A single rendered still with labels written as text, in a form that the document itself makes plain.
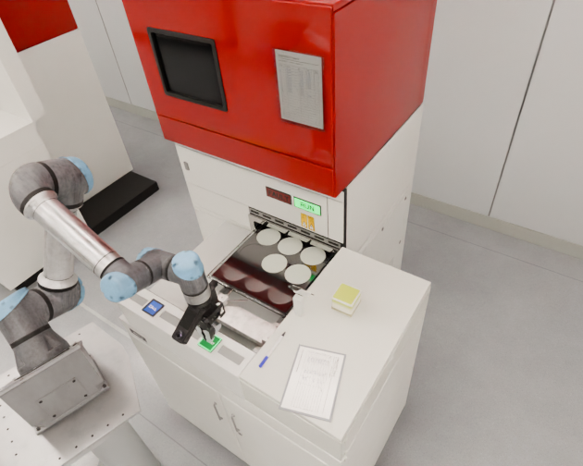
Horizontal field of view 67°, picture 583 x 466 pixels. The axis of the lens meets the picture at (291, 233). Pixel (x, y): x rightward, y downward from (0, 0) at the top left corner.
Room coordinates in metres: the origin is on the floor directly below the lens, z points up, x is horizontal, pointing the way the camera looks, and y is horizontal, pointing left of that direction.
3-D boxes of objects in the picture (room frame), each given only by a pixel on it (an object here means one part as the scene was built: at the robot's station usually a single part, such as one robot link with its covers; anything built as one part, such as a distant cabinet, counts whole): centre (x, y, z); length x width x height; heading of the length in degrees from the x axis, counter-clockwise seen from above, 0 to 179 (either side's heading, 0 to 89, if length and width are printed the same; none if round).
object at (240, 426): (1.00, 0.12, 0.41); 0.97 x 0.64 x 0.82; 52
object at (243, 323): (0.96, 0.23, 0.87); 0.36 x 0.08 x 0.03; 52
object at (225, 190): (1.43, 0.13, 1.02); 0.82 x 0.03 x 0.40; 52
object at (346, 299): (0.89, -0.15, 1.00); 0.07 x 0.07 x 0.07; 54
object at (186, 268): (0.82, 0.28, 1.28); 0.09 x 0.08 x 0.11; 62
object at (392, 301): (0.81, -0.13, 0.89); 0.62 x 0.35 x 0.14; 142
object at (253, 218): (1.30, 0.00, 0.89); 0.44 x 0.02 x 0.10; 52
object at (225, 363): (0.88, 0.39, 0.89); 0.55 x 0.09 x 0.14; 52
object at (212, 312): (0.82, 0.28, 1.12); 0.09 x 0.08 x 0.12; 142
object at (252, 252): (1.18, 0.08, 0.90); 0.34 x 0.34 x 0.01; 52
